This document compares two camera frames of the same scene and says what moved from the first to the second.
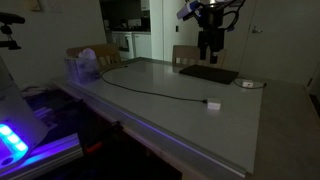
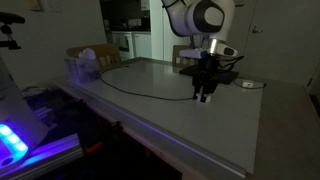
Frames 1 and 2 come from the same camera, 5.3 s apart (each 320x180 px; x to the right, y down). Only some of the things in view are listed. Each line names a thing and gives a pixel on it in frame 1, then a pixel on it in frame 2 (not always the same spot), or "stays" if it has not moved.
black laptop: [220, 75] stays
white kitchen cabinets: [133, 44] stays
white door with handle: [282, 44] stays
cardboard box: [108, 55] stays
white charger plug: [213, 106] to [208, 99]
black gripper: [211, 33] to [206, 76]
